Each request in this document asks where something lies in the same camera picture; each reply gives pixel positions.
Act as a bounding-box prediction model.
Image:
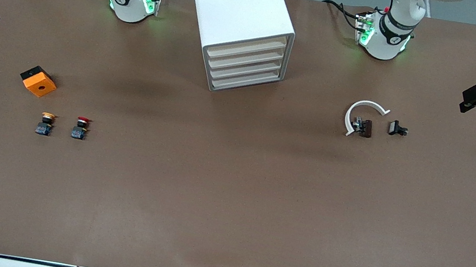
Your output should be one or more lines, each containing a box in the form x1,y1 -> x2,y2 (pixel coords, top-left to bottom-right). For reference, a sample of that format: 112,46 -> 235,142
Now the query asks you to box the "brown connector block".
350,116 -> 374,139

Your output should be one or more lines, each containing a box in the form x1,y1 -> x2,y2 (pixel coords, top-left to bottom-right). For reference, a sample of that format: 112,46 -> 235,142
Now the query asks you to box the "yellow push button switch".
34,111 -> 58,137

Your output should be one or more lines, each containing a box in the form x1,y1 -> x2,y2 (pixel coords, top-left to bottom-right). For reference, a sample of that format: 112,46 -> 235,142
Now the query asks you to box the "small black plastic part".
387,119 -> 410,138

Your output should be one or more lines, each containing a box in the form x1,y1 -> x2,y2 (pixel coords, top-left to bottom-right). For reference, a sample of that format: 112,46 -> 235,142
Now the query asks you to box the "black base cable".
319,0 -> 365,32

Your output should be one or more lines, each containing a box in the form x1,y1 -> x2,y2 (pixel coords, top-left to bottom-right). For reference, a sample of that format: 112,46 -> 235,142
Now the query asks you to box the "white drawer cabinet shell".
171,0 -> 301,104

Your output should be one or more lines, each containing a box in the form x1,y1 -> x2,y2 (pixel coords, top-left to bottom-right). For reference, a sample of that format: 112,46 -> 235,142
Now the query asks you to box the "brown table cover mat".
0,0 -> 476,267

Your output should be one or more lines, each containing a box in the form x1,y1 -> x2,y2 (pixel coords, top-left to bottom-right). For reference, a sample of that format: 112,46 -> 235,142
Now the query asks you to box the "orange box with hole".
17,63 -> 60,100

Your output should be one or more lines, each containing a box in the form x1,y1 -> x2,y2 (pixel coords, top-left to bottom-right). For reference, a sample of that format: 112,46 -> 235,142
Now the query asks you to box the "white curved plastic clip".
342,97 -> 392,143

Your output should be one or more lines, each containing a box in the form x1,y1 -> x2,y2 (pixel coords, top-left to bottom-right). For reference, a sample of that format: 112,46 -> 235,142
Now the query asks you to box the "red push button switch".
70,115 -> 93,141

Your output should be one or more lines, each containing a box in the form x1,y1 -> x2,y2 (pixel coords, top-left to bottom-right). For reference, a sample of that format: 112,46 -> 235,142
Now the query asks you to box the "white plastic cabinet drawer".
206,37 -> 287,80
208,59 -> 284,101
207,48 -> 285,90
205,25 -> 289,69

